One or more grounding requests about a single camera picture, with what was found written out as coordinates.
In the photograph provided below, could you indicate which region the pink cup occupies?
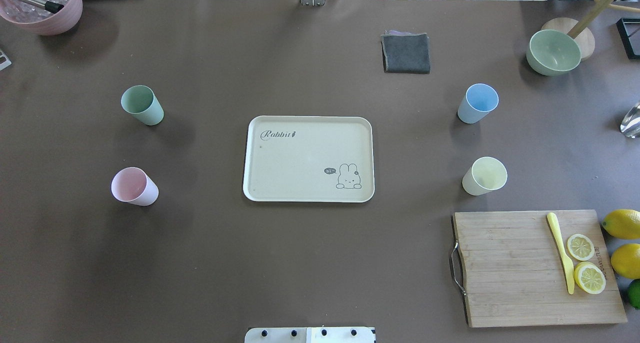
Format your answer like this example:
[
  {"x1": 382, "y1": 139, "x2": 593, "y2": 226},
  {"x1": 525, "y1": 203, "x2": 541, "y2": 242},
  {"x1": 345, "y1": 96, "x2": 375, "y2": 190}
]
[{"x1": 110, "y1": 167, "x2": 159, "y2": 207}]

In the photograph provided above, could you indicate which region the green cup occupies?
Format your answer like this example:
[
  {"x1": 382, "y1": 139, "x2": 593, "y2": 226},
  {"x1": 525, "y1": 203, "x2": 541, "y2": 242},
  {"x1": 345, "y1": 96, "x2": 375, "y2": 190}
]
[{"x1": 120, "y1": 85, "x2": 165, "y2": 125}]

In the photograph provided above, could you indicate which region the cream rabbit tray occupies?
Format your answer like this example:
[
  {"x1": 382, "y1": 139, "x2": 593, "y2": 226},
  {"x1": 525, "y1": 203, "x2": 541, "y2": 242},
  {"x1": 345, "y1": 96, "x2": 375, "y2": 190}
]
[{"x1": 243, "y1": 115, "x2": 375, "y2": 203}]

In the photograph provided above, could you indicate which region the dark grey folded cloth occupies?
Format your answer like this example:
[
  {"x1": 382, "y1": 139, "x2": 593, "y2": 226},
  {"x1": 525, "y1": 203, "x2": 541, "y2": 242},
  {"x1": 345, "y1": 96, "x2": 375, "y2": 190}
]
[{"x1": 381, "y1": 30, "x2": 431, "y2": 74}]

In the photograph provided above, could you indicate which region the pale yellow cup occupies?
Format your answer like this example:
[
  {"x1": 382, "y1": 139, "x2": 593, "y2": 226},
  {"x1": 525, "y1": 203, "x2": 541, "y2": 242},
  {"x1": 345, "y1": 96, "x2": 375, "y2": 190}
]
[{"x1": 462, "y1": 156, "x2": 508, "y2": 197}]

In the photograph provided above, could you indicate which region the blue cup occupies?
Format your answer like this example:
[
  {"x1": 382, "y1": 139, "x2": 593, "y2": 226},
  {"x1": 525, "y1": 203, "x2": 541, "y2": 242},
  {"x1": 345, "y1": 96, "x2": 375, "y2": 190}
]
[{"x1": 457, "y1": 83, "x2": 499, "y2": 124}]

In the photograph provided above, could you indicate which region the wooden cutting board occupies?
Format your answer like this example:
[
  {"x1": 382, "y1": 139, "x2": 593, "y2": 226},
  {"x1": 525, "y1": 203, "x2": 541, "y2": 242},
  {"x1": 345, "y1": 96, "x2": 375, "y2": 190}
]
[{"x1": 452, "y1": 210, "x2": 627, "y2": 329}]

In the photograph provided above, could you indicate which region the yellow plastic knife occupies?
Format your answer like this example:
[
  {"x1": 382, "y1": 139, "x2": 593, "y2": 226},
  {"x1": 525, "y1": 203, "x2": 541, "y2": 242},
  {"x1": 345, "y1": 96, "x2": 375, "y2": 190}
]
[{"x1": 546, "y1": 211, "x2": 576, "y2": 295}]

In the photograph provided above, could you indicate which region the green bowl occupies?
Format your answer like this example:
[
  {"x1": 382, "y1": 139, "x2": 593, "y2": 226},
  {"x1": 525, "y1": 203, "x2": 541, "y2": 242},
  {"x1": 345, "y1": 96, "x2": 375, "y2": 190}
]
[{"x1": 526, "y1": 30, "x2": 582, "y2": 76}]

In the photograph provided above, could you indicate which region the upper lemon slice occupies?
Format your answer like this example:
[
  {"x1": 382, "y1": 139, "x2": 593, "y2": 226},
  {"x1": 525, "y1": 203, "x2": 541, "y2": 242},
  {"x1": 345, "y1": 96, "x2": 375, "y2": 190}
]
[{"x1": 566, "y1": 233, "x2": 595, "y2": 262}]

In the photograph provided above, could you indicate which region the lemon slice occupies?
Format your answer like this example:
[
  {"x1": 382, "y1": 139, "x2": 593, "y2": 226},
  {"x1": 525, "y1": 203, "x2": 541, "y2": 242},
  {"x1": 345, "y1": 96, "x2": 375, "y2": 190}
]
[
  {"x1": 566, "y1": 233, "x2": 595, "y2": 262},
  {"x1": 573, "y1": 261, "x2": 606, "y2": 295}
]

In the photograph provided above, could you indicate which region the wooden stand with round base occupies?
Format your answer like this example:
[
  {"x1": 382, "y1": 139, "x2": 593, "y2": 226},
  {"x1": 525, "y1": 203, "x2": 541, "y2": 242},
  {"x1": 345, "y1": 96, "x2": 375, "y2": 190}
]
[{"x1": 541, "y1": 0, "x2": 639, "y2": 62}]

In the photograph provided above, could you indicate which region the lower lemon slice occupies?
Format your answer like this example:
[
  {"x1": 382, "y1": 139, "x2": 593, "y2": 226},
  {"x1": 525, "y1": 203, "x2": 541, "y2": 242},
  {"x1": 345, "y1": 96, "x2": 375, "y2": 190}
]
[{"x1": 573, "y1": 261, "x2": 606, "y2": 295}]

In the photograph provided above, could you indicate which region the upper whole lemon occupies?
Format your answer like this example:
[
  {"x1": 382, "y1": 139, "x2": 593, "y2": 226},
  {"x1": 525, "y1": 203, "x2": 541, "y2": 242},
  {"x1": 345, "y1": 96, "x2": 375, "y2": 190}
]
[{"x1": 601, "y1": 209, "x2": 640, "y2": 239}]

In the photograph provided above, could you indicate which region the whole lemon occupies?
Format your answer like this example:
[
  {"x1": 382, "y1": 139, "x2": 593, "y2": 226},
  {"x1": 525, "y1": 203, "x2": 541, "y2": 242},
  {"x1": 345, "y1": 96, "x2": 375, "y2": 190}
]
[
  {"x1": 610, "y1": 243, "x2": 640, "y2": 280},
  {"x1": 601, "y1": 209, "x2": 640, "y2": 239}
]

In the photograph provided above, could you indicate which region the metal scoop with black tip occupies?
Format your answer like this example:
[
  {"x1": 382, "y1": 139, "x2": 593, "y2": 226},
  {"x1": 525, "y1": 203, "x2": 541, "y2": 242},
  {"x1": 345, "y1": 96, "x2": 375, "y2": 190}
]
[{"x1": 16, "y1": 0, "x2": 65, "y2": 14}]

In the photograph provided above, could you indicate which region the pink bowl with ice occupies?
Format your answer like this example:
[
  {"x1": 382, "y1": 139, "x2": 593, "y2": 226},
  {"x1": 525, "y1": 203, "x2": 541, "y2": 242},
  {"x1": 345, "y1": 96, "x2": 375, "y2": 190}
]
[{"x1": 0, "y1": 0, "x2": 83, "y2": 36}]

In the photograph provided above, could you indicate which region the silver metal object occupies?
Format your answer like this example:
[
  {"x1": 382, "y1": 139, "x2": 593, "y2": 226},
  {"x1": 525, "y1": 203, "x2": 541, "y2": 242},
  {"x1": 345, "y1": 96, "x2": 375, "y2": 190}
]
[{"x1": 619, "y1": 101, "x2": 640, "y2": 139}]

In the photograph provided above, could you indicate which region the lower whole lemon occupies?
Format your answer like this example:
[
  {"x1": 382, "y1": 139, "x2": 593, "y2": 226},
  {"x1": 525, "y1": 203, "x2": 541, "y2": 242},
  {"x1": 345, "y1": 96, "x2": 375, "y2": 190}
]
[{"x1": 610, "y1": 243, "x2": 640, "y2": 280}]

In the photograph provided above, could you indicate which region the green lime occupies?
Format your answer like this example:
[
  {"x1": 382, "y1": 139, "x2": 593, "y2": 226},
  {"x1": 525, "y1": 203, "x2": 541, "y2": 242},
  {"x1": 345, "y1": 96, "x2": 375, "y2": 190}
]
[{"x1": 626, "y1": 279, "x2": 640, "y2": 311}]

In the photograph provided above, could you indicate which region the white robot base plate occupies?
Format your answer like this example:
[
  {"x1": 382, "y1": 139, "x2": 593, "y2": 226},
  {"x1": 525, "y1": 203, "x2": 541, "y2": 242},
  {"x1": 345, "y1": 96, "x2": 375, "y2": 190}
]
[{"x1": 244, "y1": 326, "x2": 377, "y2": 343}]

